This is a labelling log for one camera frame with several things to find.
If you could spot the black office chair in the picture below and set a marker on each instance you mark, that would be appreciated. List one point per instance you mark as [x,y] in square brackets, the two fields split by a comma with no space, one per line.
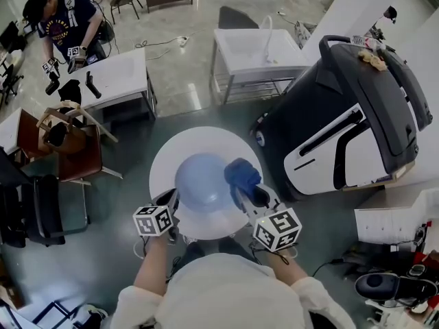
[10,201]

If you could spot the black toilet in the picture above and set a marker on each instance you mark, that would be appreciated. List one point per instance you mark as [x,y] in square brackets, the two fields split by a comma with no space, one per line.
[377,283]

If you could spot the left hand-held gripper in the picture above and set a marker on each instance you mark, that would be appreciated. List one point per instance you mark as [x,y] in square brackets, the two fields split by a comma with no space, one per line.
[151,221]

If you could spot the black metal frame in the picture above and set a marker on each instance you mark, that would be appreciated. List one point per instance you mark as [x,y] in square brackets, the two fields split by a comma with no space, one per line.
[51,312]

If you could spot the plastic bottle red label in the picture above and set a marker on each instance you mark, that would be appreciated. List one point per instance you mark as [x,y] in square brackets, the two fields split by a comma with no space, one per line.
[363,41]

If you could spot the white drawer cabinet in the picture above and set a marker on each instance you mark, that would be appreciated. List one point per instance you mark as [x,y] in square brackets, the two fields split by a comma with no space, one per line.
[384,221]

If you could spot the brown bag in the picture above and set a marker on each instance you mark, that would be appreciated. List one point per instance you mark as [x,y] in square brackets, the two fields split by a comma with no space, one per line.
[65,139]

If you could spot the person's left forearm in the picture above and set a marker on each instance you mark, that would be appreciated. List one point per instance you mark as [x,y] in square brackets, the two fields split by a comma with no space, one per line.
[154,269]

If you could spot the brown chair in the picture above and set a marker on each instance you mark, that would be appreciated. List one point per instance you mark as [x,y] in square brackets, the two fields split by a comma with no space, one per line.
[82,156]

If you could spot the upturned wooden stool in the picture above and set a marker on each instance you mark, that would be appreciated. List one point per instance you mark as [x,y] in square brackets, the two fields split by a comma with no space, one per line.
[99,125]

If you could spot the black cylindrical tool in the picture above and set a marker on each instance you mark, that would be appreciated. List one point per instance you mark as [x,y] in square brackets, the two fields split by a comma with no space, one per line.
[92,85]

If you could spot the blue cloth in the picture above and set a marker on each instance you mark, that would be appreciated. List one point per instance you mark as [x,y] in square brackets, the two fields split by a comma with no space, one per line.
[241,173]

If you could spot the black white service robot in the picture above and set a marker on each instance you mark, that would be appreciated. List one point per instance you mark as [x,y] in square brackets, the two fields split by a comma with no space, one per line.
[416,91]
[326,149]

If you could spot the person's dark trousers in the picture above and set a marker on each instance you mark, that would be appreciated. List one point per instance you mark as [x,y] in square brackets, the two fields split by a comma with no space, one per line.
[233,247]

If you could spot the black cloth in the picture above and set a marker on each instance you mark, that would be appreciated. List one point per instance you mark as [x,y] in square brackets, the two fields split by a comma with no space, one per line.
[70,91]

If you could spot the black monitor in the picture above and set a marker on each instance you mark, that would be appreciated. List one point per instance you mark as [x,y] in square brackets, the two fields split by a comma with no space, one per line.
[8,38]

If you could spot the crumpled yellow rag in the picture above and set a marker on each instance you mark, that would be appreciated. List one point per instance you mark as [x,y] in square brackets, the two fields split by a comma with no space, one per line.
[372,59]

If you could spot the round white side table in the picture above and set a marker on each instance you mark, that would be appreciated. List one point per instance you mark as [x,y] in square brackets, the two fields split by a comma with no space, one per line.
[164,156]

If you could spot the person's right forearm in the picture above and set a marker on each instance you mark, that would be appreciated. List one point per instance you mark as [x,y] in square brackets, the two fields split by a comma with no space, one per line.
[284,269]

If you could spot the light blue big plate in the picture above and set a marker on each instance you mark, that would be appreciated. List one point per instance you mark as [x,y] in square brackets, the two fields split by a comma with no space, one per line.
[202,180]

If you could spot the person's cream sweater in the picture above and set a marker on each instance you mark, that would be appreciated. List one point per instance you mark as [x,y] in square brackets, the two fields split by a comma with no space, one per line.
[229,293]

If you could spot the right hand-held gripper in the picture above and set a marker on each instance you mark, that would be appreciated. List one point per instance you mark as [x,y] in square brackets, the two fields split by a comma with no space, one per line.
[278,230]

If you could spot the person's left sneaker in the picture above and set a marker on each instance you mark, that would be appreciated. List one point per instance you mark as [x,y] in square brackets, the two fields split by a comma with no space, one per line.
[189,240]

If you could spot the black folding chair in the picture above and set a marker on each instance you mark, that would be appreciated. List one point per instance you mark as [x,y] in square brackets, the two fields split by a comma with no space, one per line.
[48,207]

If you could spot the white basin stand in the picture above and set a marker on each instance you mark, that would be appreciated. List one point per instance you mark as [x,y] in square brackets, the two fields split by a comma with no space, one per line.
[240,46]

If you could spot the white rectangular table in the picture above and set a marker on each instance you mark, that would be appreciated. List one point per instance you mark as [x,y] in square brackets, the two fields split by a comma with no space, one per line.
[116,74]

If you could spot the white power strip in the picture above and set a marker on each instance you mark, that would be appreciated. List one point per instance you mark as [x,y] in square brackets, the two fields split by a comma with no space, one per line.
[183,40]

